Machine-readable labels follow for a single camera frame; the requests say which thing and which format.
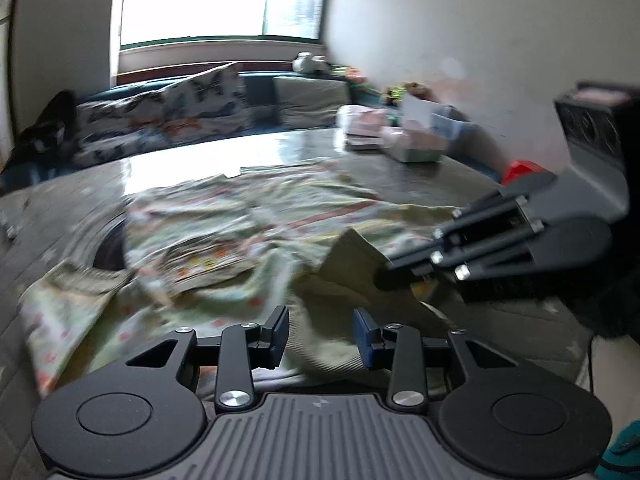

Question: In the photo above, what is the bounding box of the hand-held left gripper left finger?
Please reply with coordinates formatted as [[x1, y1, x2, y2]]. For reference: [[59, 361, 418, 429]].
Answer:
[[122, 305, 290, 411]]

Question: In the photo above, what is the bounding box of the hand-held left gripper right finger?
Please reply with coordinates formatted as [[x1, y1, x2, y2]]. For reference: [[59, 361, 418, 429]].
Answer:
[[353, 307, 518, 407]]

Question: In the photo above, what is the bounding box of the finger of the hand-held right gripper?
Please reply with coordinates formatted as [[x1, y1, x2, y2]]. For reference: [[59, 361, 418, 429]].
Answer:
[[382, 232, 540, 283], [434, 172, 558, 243]]

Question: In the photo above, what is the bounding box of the green patterned garment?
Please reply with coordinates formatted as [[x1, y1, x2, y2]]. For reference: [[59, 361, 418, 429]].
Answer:
[[20, 157, 501, 396]]

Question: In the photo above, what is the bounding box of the red plastic stool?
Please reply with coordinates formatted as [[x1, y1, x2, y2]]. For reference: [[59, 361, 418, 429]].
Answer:
[[501, 160, 551, 186]]

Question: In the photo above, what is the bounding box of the clear plastic storage box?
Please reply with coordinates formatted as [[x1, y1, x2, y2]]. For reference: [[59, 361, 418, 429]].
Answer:
[[430, 105, 476, 153]]

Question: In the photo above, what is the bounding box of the pastel wrapped tissue pack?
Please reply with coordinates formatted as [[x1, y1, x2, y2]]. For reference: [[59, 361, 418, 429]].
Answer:
[[382, 125, 448, 163]]

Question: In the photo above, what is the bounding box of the white paper sheet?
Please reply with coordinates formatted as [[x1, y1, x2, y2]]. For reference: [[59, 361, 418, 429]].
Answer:
[[402, 92, 436, 128]]

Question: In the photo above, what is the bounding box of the small brown plush toy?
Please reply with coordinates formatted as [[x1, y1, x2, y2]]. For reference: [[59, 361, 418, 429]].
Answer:
[[400, 82, 431, 102]]

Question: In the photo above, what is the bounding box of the pink wrapped tissue pack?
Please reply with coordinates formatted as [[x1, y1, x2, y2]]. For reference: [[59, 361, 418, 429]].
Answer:
[[336, 105, 396, 145]]

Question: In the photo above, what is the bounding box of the round black induction cooktop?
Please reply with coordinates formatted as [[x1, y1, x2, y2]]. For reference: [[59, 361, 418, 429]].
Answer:
[[92, 219, 130, 272]]

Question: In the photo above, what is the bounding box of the grey cushion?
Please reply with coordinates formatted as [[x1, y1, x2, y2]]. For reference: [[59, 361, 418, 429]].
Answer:
[[272, 76, 351, 128]]

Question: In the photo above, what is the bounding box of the black and white plush toy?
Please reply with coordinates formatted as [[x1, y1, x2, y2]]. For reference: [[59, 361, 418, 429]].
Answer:
[[292, 52, 331, 73]]

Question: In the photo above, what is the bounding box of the teal sofa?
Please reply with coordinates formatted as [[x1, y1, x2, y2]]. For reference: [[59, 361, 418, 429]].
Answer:
[[0, 70, 501, 183]]

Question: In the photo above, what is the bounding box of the square butterfly print pillow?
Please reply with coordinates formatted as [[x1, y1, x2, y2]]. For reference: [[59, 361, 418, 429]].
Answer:
[[160, 62, 251, 148]]

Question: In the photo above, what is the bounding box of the teal cloth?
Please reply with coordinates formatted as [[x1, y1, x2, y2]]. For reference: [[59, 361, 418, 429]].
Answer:
[[602, 420, 640, 480]]

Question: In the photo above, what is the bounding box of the long butterfly print pillow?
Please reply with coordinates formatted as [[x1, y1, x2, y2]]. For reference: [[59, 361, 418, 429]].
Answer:
[[75, 92, 173, 166]]

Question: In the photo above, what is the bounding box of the black clothing pile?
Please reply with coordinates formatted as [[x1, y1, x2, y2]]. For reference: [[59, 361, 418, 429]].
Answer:
[[0, 90, 81, 176]]

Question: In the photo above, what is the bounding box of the green framed window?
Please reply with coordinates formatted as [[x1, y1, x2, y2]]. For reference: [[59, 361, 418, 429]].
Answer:
[[112, 0, 331, 81]]

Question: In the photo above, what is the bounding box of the black cable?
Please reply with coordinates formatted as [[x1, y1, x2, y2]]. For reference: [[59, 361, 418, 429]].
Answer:
[[585, 337, 598, 397]]

